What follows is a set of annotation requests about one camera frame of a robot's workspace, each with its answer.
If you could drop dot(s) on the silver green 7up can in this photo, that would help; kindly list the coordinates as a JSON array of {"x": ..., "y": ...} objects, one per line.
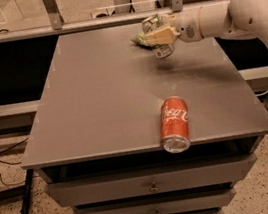
[{"x": 149, "y": 25}]

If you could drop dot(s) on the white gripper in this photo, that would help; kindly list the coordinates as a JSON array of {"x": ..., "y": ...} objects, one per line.
[{"x": 187, "y": 27}]

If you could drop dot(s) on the green chip bag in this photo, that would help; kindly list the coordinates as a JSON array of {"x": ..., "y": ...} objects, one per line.
[{"x": 139, "y": 39}]

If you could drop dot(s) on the red coca-cola can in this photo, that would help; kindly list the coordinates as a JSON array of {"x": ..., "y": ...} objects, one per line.
[{"x": 174, "y": 126}]

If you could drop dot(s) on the grey drawer cabinet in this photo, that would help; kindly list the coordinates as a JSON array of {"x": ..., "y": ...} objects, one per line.
[{"x": 96, "y": 135}]

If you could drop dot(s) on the black table leg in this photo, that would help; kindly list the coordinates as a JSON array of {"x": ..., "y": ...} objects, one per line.
[{"x": 26, "y": 201}]

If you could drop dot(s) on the grey metal railing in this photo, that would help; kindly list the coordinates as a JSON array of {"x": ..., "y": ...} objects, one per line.
[{"x": 37, "y": 18}]

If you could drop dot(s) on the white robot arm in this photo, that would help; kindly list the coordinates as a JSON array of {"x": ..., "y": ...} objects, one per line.
[{"x": 229, "y": 19}]

